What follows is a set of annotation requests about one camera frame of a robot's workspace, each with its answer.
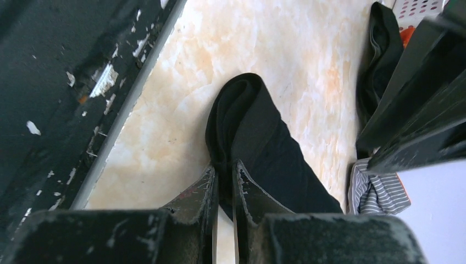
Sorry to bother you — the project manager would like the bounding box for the black boxer underwear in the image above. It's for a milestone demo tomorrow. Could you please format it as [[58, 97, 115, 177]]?
[[205, 73, 342, 218]]

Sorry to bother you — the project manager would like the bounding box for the white perforated basket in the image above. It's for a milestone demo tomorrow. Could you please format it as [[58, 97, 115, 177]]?
[[392, 0, 449, 31]]

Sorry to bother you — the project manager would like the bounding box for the orange underwear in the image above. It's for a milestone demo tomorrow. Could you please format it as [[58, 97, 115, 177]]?
[[400, 26, 415, 48]]

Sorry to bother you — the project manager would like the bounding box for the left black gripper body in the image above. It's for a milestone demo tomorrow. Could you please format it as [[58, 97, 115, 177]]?
[[356, 1, 465, 173]]

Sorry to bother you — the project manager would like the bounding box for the grey striped underwear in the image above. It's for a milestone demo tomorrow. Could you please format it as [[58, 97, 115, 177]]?
[[347, 158, 412, 215]]

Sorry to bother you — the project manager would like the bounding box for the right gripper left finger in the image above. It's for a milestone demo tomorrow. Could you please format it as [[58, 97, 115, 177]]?
[[2, 166, 218, 263]]

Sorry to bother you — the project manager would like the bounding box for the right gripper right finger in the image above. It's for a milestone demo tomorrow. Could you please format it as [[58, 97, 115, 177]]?
[[232, 161, 426, 263]]

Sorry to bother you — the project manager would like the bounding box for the black metal base rail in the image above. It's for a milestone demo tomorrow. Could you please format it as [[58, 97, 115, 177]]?
[[1, 1, 185, 250]]

